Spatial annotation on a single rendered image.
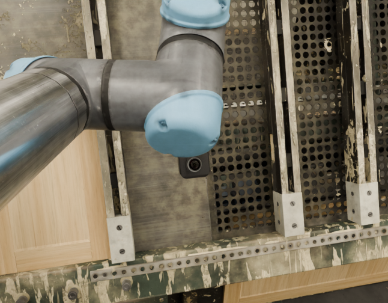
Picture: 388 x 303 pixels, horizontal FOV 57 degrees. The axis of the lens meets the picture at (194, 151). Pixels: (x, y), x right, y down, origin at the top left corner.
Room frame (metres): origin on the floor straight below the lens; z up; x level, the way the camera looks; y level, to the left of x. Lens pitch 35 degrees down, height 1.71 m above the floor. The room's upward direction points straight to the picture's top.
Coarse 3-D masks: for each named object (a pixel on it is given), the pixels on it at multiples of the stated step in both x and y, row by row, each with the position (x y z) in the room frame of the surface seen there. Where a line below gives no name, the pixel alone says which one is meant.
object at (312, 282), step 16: (304, 272) 0.94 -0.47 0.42; (320, 272) 0.96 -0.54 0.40; (336, 272) 0.97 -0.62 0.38; (352, 272) 0.99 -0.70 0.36; (368, 272) 1.00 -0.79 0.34; (384, 272) 1.02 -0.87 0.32; (224, 288) 0.88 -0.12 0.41; (240, 288) 0.89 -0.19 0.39; (256, 288) 0.90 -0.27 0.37; (272, 288) 0.92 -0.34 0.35; (288, 288) 0.93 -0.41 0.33; (304, 288) 0.94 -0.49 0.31; (320, 288) 0.96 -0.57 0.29; (336, 288) 0.97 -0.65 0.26
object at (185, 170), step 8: (184, 160) 0.42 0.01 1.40; (192, 160) 0.42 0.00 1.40; (200, 160) 0.42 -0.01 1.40; (208, 160) 0.43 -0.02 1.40; (184, 168) 0.42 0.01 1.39; (192, 168) 0.42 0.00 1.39; (200, 168) 0.42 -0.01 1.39; (208, 168) 0.42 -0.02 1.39; (184, 176) 0.41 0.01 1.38; (192, 176) 0.41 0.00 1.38; (200, 176) 0.41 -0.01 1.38
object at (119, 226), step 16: (96, 0) 0.99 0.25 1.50; (96, 16) 0.97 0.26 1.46; (96, 32) 0.92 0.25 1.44; (96, 48) 0.92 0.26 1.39; (112, 144) 0.80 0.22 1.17; (112, 160) 0.78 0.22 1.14; (112, 176) 0.73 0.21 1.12; (112, 192) 0.72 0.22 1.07; (112, 208) 0.68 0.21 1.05; (128, 208) 0.69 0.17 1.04; (112, 224) 0.66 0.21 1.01; (128, 224) 0.67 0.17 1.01; (112, 240) 0.64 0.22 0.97; (128, 240) 0.64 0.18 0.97; (112, 256) 0.62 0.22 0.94; (128, 256) 0.62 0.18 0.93
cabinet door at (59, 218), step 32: (64, 160) 0.78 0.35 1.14; (96, 160) 0.79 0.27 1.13; (32, 192) 0.72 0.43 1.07; (64, 192) 0.73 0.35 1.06; (96, 192) 0.74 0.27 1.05; (0, 224) 0.66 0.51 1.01; (32, 224) 0.68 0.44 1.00; (64, 224) 0.69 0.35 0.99; (96, 224) 0.69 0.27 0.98; (0, 256) 0.62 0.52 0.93; (32, 256) 0.63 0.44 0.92; (64, 256) 0.64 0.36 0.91; (96, 256) 0.65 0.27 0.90
